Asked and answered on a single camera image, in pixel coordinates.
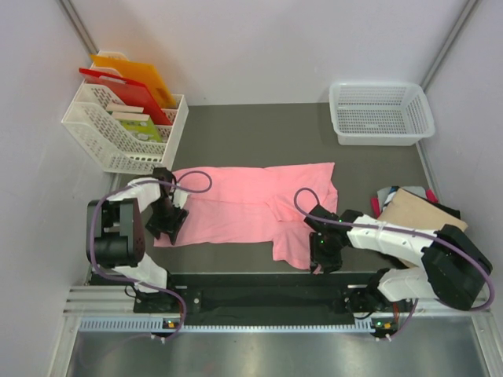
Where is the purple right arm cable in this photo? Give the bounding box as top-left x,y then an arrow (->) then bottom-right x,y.
293,187 -> 496,341

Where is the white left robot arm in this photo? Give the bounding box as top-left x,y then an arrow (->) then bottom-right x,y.
86,167 -> 189,312

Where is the aluminium frame rail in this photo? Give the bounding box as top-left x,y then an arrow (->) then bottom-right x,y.
49,284 -> 502,376

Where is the white blue folded garment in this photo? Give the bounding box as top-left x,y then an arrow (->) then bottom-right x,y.
377,186 -> 427,210

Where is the pink t shirt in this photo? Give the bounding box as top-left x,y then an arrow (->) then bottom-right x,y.
174,162 -> 338,270

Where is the orange plastic folder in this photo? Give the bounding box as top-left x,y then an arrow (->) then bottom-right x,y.
90,54 -> 177,108

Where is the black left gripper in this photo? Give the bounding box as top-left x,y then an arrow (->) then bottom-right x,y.
145,197 -> 189,244

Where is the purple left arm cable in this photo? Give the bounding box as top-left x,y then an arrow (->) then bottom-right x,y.
90,169 -> 214,341

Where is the white file organizer rack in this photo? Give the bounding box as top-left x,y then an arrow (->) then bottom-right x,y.
62,52 -> 189,174

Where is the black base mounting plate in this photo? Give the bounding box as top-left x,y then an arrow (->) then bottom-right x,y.
133,273 -> 414,326

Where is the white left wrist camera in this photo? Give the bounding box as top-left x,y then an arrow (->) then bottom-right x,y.
172,190 -> 189,209

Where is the red plastic folder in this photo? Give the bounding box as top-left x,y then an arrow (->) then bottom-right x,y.
79,68 -> 172,126

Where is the beige booklet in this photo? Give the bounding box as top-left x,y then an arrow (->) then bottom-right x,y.
105,103 -> 150,122

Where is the white perforated plastic basket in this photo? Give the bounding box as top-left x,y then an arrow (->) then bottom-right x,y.
329,82 -> 435,146

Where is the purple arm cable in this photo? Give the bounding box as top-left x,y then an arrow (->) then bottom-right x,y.
293,187 -> 496,341
90,169 -> 214,341

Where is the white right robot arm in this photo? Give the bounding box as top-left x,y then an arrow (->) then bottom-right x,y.
305,205 -> 495,311

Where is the beige folded t shirt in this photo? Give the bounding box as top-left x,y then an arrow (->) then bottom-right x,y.
378,188 -> 468,232

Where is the green booklet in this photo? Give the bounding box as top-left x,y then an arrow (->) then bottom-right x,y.
119,119 -> 163,143

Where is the magenta folded garment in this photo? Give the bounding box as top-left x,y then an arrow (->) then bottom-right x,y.
370,189 -> 439,217

